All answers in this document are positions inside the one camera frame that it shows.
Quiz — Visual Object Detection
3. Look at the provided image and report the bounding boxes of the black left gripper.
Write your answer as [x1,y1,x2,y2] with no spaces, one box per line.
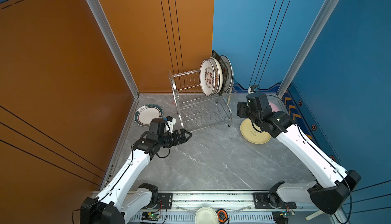
[158,128,191,149]

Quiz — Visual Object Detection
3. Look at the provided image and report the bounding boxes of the yellow round plate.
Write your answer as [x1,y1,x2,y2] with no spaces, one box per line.
[240,119,271,145]

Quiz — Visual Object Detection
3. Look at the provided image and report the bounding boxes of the silver wire dish rack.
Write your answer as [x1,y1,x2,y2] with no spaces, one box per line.
[168,70,236,132]

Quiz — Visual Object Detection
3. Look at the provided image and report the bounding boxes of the white plate green ring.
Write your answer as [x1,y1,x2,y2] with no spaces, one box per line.
[219,55,234,93]

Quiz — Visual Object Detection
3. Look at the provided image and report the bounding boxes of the cream beige round plate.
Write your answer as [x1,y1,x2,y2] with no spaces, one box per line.
[213,58,223,94]

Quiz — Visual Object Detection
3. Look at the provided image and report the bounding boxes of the white plate red characters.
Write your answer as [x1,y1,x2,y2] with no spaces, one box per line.
[199,59,216,96]

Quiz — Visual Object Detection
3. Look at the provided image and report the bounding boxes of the pink round plate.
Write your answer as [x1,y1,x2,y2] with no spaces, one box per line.
[269,102,280,112]

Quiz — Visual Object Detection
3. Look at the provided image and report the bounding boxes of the black square floral plate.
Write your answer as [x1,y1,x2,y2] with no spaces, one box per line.
[211,50,234,96]

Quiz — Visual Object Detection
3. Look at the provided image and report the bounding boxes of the white plate orange sunburst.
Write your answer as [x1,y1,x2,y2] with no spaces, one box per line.
[212,57,222,95]

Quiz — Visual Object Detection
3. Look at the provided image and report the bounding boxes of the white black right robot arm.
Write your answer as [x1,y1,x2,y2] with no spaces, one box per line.
[237,91,361,214]

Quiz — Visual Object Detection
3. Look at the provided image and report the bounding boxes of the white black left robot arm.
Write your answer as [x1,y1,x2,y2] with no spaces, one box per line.
[78,116,192,224]

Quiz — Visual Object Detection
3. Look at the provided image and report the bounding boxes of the white plate green maroon rim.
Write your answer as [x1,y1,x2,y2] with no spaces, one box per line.
[134,104,163,127]

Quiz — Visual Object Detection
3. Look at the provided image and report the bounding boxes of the white round bowl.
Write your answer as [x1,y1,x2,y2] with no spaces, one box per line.
[195,207,219,224]

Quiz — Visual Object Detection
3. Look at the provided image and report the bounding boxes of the green circuit board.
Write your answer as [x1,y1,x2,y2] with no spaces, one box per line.
[141,212,161,224]

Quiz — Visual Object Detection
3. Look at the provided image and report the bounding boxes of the orange black tape measure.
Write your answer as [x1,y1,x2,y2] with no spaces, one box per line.
[216,209,230,224]

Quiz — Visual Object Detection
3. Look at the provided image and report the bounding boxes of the cream flat stick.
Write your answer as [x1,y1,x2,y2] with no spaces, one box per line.
[305,210,324,221]

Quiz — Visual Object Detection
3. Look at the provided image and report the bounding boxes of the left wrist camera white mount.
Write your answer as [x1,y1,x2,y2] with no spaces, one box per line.
[164,116,176,133]

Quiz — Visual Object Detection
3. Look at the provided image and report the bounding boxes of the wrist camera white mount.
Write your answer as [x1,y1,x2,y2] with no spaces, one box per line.
[164,116,176,133]
[248,85,260,94]

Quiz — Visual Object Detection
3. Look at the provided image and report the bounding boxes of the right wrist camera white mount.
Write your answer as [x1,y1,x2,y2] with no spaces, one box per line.
[248,85,260,94]

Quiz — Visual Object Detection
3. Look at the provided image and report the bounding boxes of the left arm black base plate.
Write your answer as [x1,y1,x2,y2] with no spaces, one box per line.
[145,192,173,210]

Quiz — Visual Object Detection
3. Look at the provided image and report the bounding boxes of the aluminium frame rail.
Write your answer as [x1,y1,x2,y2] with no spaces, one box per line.
[80,190,350,224]

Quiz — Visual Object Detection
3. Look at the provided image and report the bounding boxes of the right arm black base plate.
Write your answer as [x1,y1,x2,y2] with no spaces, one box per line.
[253,192,297,209]

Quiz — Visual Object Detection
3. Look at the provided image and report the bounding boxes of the small circuit board with wires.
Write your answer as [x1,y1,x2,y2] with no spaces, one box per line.
[272,210,295,224]

